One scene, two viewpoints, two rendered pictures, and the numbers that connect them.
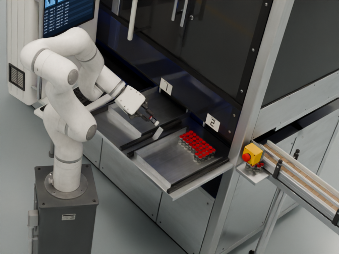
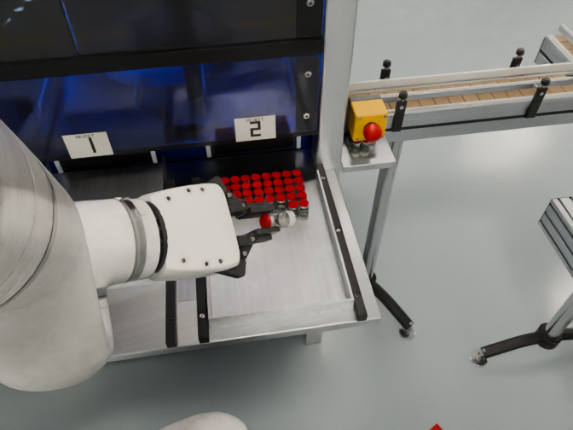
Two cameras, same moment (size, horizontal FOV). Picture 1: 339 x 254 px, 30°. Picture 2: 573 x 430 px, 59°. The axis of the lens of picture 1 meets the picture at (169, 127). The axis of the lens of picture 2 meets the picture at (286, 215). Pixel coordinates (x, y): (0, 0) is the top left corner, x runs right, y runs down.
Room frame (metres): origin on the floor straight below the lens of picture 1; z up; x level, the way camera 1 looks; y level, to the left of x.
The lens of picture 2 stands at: (1.84, 0.38, 1.70)
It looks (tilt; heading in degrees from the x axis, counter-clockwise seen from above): 49 degrees down; 311
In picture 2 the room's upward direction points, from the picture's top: straight up
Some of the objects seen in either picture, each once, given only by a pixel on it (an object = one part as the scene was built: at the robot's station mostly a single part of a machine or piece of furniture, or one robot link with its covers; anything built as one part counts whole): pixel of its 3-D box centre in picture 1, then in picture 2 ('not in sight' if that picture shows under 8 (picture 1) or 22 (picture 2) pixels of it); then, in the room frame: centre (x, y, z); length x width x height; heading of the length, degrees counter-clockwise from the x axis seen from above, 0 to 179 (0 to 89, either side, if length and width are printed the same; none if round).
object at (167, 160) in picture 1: (178, 156); (270, 241); (2.28, -0.07, 0.90); 0.34 x 0.26 x 0.04; 140
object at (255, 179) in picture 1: (255, 171); (361, 148); (2.32, -0.45, 0.87); 0.14 x 0.13 x 0.02; 140
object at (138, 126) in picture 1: (149, 111); (101, 217); (2.59, 0.12, 0.90); 0.34 x 0.26 x 0.04; 140
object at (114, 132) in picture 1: (160, 137); (186, 241); (2.42, 0.03, 0.87); 0.70 x 0.48 x 0.02; 50
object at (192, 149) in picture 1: (191, 148); (264, 206); (2.35, -0.13, 0.90); 0.18 x 0.02 x 0.05; 49
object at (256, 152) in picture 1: (252, 153); (367, 118); (2.30, -0.41, 1.00); 0.08 x 0.07 x 0.07; 140
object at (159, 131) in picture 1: (150, 137); (183, 261); (2.36, 0.08, 0.91); 0.14 x 0.03 x 0.06; 139
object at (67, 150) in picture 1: (63, 129); not in sight; (2.00, 0.43, 1.16); 0.19 x 0.12 x 0.24; 66
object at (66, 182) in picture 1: (67, 169); not in sight; (1.99, 0.40, 0.95); 0.19 x 0.19 x 0.18
